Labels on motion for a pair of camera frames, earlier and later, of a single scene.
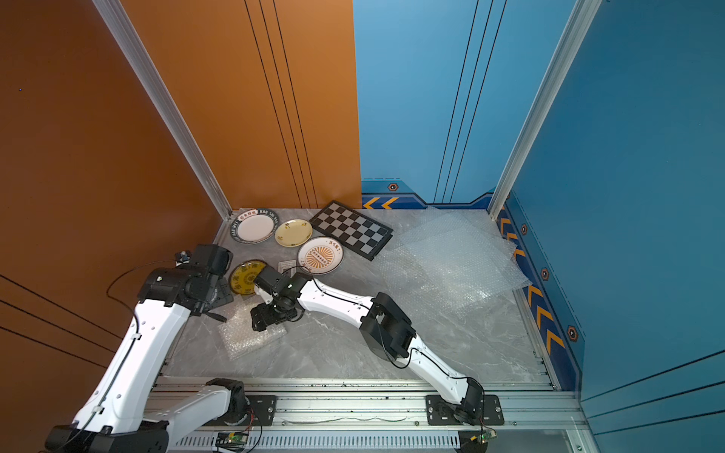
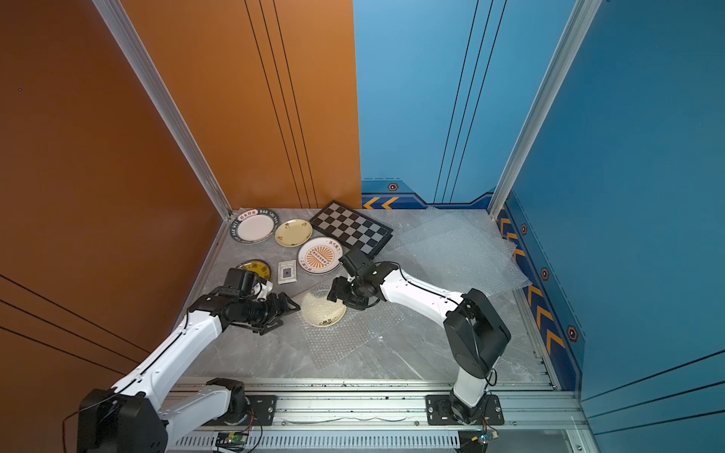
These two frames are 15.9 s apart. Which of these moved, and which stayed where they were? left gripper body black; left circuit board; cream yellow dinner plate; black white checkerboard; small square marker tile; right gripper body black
Moved: left gripper body black; right gripper body black
Stayed: small square marker tile; cream yellow dinner plate; left circuit board; black white checkerboard
